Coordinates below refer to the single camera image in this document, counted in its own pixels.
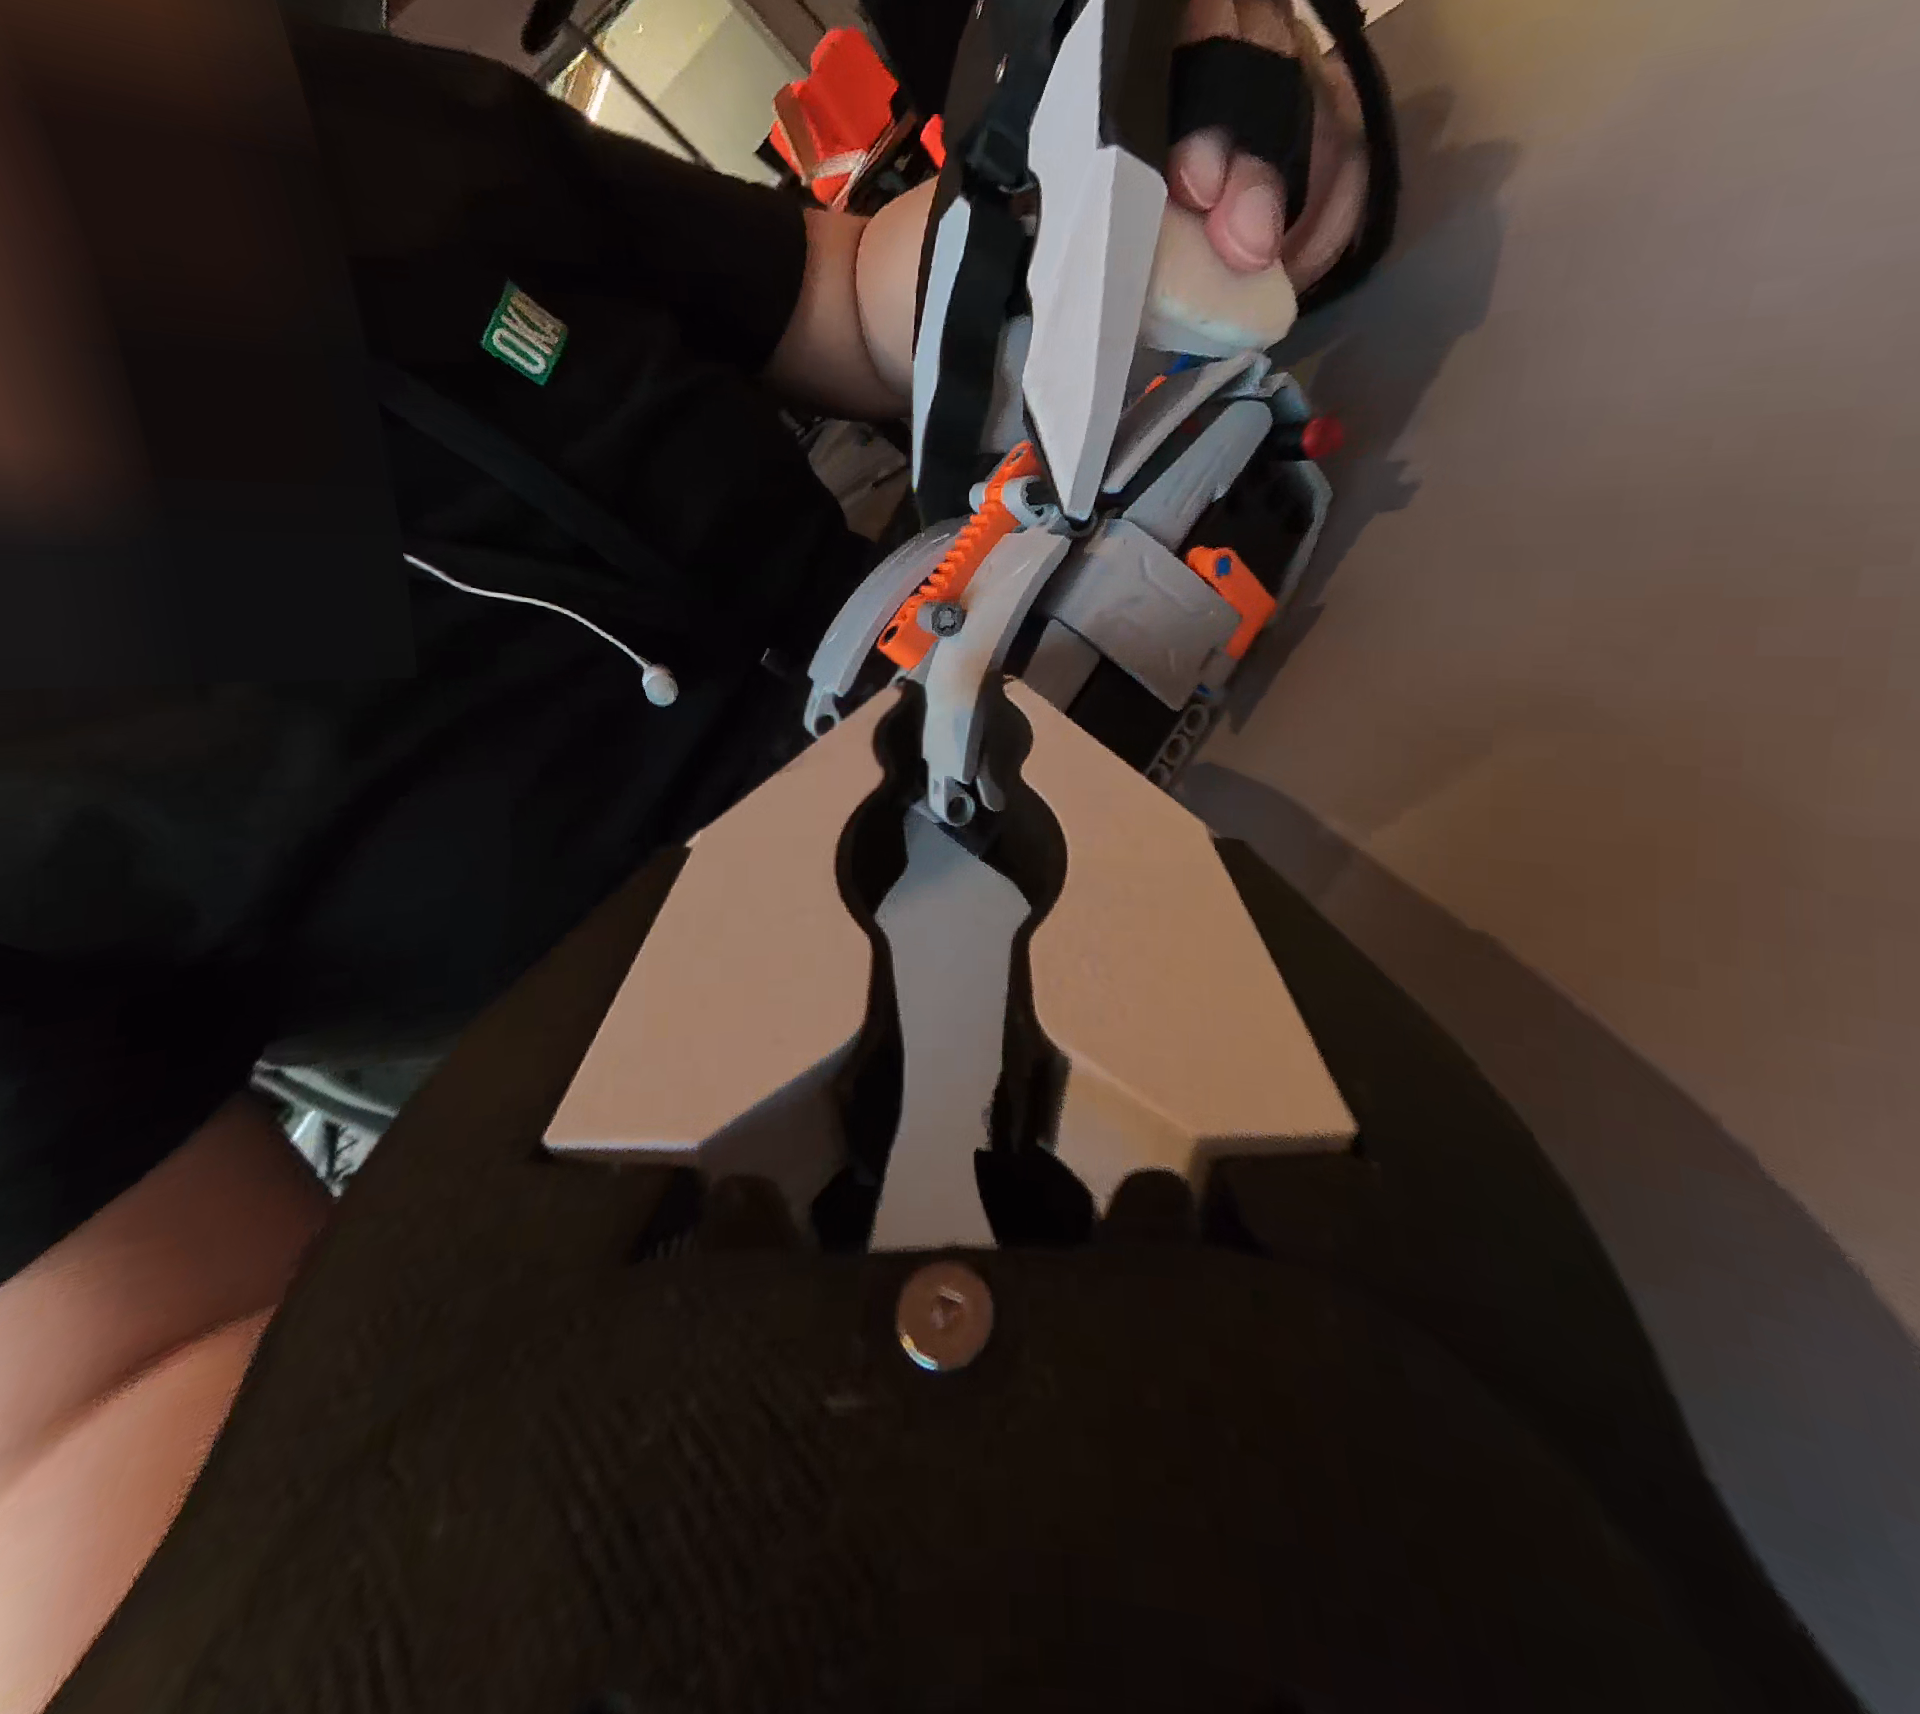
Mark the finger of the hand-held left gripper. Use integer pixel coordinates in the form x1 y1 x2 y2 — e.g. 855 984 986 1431
906 167 1039 520
1020 0 1172 534

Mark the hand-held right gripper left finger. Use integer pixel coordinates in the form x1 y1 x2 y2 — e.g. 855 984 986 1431
542 678 908 1242

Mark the white drawstring cord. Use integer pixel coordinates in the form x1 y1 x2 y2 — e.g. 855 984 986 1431
405 550 681 708

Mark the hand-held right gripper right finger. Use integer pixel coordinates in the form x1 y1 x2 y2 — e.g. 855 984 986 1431
999 678 1361 1206

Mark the person's left forearm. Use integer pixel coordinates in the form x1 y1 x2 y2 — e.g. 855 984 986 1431
769 185 961 423

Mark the grey orange building-block toy robot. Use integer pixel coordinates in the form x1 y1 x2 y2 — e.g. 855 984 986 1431
803 350 1337 829

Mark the person's right forearm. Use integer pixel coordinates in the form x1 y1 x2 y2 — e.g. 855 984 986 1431
0 1094 338 1714

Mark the person in black shirt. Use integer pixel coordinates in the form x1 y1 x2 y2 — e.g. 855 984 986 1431
0 17 931 1280

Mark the person's left hand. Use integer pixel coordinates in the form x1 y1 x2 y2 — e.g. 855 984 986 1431
1170 0 1363 278

